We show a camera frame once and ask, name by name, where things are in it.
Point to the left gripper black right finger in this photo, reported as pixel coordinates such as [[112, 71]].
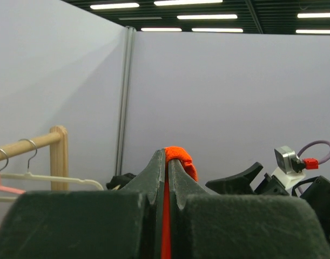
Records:
[[211, 225]]

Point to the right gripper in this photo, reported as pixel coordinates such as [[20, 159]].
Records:
[[239, 184]]

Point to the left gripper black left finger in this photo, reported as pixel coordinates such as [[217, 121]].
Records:
[[125, 223]]

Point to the orange t shirt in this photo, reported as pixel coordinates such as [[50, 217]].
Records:
[[173, 153]]

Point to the white plastic hanger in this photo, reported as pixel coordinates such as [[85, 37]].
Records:
[[29, 176]]

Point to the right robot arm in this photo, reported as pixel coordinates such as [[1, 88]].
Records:
[[317, 195]]

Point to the black floral blanket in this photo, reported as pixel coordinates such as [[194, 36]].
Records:
[[119, 181]]

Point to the wooden clothes rack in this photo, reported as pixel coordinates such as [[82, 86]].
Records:
[[56, 140]]

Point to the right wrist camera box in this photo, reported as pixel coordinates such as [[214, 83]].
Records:
[[290, 168]]

